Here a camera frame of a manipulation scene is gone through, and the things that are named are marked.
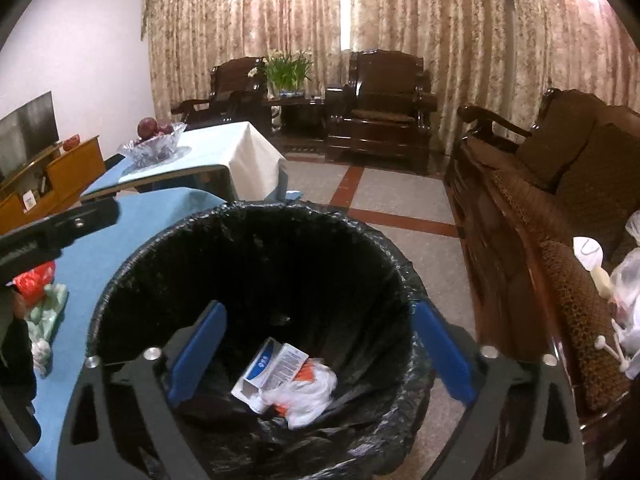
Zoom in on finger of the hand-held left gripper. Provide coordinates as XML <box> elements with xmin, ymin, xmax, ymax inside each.
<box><xmin>0</xmin><ymin>197</ymin><xmax>121</xmax><ymax>263</ymax></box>

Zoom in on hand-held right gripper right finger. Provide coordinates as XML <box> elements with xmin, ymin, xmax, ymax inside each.
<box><xmin>412</xmin><ymin>301</ymin><xmax>588</xmax><ymax>480</ymax></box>

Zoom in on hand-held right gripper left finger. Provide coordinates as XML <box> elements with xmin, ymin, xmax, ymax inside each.
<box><xmin>56</xmin><ymin>300</ymin><xmax>228</xmax><ymax>480</ymax></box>

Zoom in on red printed plastic packet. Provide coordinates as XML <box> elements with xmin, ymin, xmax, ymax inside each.
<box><xmin>12</xmin><ymin>260</ymin><xmax>57</xmax><ymax>307</ymax></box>

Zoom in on pale green rubber glove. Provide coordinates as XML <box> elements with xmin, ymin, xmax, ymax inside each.
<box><xmin>25</xmin><ymin>282</ymin><xmax>69</xmax><ymax>342</ymax></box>

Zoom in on white and blue carton box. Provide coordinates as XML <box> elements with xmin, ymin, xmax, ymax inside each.
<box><xmin>231</xmin><ymin>337</ymin><xmax>310</xmax><ymax>413</ymax></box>

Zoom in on white cloth piece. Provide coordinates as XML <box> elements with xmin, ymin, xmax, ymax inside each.
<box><xmin>30</xmin><ymin>340</ymin><xmax>54</xmax><ymax>378</ymax></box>

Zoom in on white plastic bag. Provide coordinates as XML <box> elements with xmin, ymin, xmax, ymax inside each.
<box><xmin>262</xmin><ymin>357</ymin><xmax>337</xmax><ymax>429</ymax></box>

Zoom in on black bag lined trash bin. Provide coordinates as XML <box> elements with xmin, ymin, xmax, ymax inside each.
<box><xmin>86</xmin><ymin>201</ymin><xmax>433</xmax><ymax>480</ymax></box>

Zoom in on person's left forearm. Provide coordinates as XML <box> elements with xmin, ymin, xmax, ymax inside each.
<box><xmin>0</xmin><ymin>285</ymin><xmax>42</xmax><ymax>453</ymax></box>

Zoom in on blue cloth covered table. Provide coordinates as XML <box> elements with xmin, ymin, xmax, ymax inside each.
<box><xmin>25</xmin><ymin>187</ymin><xmax>230</xmax><ymax>471</ymax></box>

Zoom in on wooden television cabinet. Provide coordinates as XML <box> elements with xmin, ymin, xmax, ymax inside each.
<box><xmin>0</xmin><ymin>135</ymin><xmax>107</xmax><ymax>235</ymax></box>

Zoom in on clear glass fruit bowl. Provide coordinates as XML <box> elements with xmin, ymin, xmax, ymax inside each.
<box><xmin>117</xmin><ymin>122</ymin><xmax>189</xmax><ymax>167</ymax></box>

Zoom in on flat screen television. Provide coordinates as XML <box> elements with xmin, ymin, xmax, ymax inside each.
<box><xmin>0</xmin><ymin>91</ymin><xmax>60</xmax><ymax>182</ymax></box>

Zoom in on dark wooden sofa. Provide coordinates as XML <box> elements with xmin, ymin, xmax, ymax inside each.
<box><xmin>444</xmin><ymin>87</ymin><xmax>640</xmax><ymax>461</ymax></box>

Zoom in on table with white cloth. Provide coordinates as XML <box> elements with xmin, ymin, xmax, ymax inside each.
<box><xmin>80</xmin><ymin>121</ymin><xmax>289</xmax><ymax>207</ymax></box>

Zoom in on white plastic sticks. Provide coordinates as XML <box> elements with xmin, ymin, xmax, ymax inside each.
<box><xmin>594</xmin><ymin>319</ymin><xmax>632</xmax><ymax>374</ymax></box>

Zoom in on small cream bottle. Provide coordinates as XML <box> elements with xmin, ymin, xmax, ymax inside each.
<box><xmin>590</xmin><ymin>267</ymin><xmax>614</xmax><ymax>295</ymax></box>

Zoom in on clear plastic bag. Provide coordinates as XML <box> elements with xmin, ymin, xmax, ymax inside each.
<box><xmin>607</xmin><ymin>210</ymin><xmax>640</xmax><ymax>357</ymax></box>

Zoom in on dark wooden armchair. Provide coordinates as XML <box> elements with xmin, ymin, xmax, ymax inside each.
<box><xmin>325</xmin><ymin>50</ymin><xmax>439</xmax><ymax>167</ymax></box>
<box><xmin>171</xmin><ymin>57</ymin><xmax>273</xmax><ymax>133</ymax></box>

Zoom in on brown sofa back cushion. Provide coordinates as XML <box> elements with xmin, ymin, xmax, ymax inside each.
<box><xmin>555</xmin><ymin>122</ymin><xmax>640</xmax><ymax>262</ymax></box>
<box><xmin>515</xmin><ymin>95</ymin><xmax>607</xmax><ymax>187</ymax></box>

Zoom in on dark wooden side table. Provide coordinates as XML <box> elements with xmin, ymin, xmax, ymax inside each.
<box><xmin>262</xmin><ymin>95</ymin><xmax>331</xmax><ymax>142</ymax></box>

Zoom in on potted green plant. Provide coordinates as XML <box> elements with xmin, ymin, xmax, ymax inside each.
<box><xmin>249</xmin><ymin>50</ymin><xmax>316</xmax><ymax>99</ymax></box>

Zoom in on grey vertical pipe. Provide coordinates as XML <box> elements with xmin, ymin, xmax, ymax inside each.
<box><xmin>501</xmin><ymin>0</ymin><xmax>519</xmax><ymax>128</ymax></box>

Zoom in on floral beige curtain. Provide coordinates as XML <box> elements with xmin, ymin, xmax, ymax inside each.
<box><xmin>141</xmin><ymin>0</ymin><xmax>640</xmax><ymax>181</ymax></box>

